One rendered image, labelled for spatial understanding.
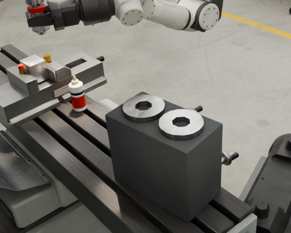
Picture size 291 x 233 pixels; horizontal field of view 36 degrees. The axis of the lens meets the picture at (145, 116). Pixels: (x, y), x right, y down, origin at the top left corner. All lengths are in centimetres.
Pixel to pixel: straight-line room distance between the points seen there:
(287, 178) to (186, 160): 80
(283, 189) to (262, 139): 119
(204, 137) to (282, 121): 205
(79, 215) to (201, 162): 57
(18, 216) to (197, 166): 56
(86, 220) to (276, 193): 62
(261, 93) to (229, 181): 91
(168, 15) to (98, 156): 44
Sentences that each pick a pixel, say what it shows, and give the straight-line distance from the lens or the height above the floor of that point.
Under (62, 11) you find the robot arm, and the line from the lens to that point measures 115.
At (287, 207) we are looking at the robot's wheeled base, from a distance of 151.
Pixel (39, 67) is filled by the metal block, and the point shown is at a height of 106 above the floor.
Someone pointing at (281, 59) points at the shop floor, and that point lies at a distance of 361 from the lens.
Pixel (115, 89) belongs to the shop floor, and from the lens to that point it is 325.
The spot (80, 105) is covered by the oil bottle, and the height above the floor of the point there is 96.
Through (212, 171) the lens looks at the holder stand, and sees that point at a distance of 95.
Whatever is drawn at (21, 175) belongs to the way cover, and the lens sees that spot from 124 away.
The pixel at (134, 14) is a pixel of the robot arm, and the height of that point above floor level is 122.
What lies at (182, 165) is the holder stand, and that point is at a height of 110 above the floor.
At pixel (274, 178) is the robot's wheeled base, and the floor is 59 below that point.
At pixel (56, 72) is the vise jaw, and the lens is 133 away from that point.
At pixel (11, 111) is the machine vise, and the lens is 131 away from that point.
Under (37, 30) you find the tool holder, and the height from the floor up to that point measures 121.
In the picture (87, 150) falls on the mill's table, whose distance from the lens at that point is 117.
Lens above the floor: 166
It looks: 34 degrees down
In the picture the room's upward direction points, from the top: 5 degrees counter-clockwise
